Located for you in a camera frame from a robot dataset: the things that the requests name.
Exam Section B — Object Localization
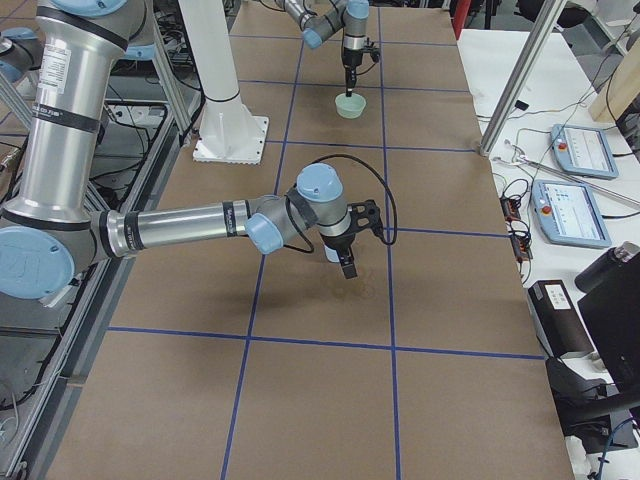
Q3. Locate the light blue plastic cup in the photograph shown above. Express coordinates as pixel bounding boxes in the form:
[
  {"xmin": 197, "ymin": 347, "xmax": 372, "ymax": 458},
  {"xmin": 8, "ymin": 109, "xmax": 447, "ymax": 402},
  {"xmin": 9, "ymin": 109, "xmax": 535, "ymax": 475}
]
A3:
[{"xmin": 324, "ymin": 245, "xmax": 340, "ymax": 263}]

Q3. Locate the black monitor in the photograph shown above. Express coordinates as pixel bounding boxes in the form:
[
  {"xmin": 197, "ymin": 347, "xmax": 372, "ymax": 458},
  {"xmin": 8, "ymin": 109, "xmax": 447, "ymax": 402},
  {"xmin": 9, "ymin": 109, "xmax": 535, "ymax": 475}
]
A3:
[{"xmin": 578, "ymin": 256, "xmax": 640, "ymax": 391}]

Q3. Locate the upper teach pendant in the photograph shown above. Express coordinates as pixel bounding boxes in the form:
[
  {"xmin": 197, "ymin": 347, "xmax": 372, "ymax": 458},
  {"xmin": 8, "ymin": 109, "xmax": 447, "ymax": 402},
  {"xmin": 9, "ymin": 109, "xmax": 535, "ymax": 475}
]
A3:
[{"xmin": 551, "ymin": 124, "xmax": 619, "ymax": 179}]

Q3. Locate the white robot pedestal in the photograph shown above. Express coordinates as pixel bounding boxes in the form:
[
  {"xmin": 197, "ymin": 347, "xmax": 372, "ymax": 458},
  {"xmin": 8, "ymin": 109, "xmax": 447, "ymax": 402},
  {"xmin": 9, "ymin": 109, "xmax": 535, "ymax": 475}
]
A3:
[{"xmin": 179, "ymin": 0, "xmax": 269, "ymax": 164}]

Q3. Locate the black box device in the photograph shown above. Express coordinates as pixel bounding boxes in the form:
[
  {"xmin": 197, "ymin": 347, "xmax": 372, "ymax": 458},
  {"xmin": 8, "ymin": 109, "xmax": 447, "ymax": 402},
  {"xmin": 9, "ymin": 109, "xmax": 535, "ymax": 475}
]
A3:
[{"xmin": 527, "ymin": 280, "xmax": 594, "ymax": 359}]

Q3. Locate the teach pendant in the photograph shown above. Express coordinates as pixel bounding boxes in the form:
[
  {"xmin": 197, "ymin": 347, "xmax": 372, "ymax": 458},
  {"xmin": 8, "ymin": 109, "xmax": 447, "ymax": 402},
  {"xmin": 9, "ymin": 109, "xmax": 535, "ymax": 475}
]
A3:
[
  {"xmin": 531, "ymin": 180, "xmax": 612, "ymax": 249},
  {"xmin": 551, "ymin": 124, "xmax": 619, "ymax": 179}
]

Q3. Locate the black bottle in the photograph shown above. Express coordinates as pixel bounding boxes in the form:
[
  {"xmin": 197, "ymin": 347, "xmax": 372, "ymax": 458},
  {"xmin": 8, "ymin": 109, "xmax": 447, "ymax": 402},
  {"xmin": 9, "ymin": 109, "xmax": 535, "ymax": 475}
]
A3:
[{"xmin": 574, "ymin": 241, "xmax": 639, "ymax": 293}]

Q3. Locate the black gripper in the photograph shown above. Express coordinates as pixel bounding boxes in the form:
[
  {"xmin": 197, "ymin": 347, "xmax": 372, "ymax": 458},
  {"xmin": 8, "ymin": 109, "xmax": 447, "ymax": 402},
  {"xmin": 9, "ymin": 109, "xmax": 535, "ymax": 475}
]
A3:
[
  {"xmin": 341, "ymin": 39, "xmax": 380, "ymax": 97},
  {"xmin": 322, "ymin": 199, "xmax": 383, "ymax": 279}
]

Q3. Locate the orange black usb hub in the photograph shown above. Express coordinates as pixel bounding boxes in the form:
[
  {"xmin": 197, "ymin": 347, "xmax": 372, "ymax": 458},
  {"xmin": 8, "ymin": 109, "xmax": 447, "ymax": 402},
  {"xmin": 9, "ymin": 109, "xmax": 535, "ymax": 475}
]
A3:
[{"xmin": 500, "ymin": 195, "xmax": 533, "ymax": 264}]

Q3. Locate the metal rod with handle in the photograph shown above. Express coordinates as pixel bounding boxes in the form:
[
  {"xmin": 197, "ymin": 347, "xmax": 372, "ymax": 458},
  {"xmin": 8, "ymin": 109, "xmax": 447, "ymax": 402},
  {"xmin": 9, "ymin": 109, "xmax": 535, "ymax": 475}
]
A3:
[{"xmin": 504, "ymin": 139, "xmax": 640, "ymax": 207}]

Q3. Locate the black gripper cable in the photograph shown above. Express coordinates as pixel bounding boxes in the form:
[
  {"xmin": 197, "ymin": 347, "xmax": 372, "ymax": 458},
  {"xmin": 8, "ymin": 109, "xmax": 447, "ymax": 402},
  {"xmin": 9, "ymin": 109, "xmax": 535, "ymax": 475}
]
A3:
[
  {"xmin": 357, "ymin": 37, "xmax": 382, "ymax": 79},
  {"xmin": 287, "ymin": 153, "xmax": 399, "ymax": 254}
]

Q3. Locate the lower teach pendant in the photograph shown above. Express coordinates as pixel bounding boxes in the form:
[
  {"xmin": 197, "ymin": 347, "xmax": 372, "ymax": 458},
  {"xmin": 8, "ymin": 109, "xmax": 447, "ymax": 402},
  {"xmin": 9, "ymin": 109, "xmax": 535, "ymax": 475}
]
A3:
[{"xmin": 531, "ymin": 180, "xmax": 612, "ymax": 249}]

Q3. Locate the aluminium frame post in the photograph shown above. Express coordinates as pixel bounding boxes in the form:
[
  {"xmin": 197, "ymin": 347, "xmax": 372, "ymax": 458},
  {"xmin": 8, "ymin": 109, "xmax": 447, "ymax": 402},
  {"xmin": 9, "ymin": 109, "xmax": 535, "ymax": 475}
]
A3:
[{"xmin": 478, "ymin": 0, "xmax": 567, "ymax": 157}]

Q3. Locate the pale green bowl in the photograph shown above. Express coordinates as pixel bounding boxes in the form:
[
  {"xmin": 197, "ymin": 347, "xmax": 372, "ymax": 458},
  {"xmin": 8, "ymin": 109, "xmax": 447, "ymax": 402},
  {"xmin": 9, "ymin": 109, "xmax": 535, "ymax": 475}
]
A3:
[{"xmin": 334, "ymin": 93, "xmax": 367, "ymax": 119}]

